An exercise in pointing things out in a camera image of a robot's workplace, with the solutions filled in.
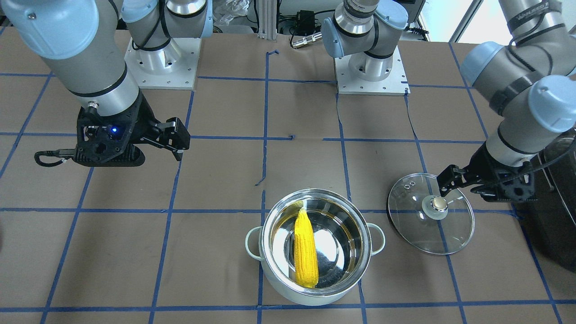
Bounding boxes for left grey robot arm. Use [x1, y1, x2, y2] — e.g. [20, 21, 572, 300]
[321, 0, 575, 202]

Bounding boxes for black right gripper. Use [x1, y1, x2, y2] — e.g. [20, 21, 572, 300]
[75, 91, 190, 167]

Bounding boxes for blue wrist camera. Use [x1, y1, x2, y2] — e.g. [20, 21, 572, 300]
[72, 125, 145, 167]

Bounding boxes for pale green electric pot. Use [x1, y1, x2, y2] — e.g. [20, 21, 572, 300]
[245, 188, 386, 306]

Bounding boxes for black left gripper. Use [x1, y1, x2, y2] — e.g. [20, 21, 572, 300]
[436, 144, 536, 203]

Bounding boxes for glass pot lid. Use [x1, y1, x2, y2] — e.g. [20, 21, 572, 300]
[387, 173, 475, 256]

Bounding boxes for yellow corn cob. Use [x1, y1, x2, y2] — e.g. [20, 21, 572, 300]
[293, 200, 319, 288]

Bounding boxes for aluminium frame post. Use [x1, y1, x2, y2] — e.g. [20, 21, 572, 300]
[255, 0, 278, 42]

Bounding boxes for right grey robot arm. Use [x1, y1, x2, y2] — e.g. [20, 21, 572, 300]
[1, 0, 213, 167]

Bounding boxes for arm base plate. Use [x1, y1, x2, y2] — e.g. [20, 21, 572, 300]
[334, 47, 411, 96]
[124, 38, 202, 90]

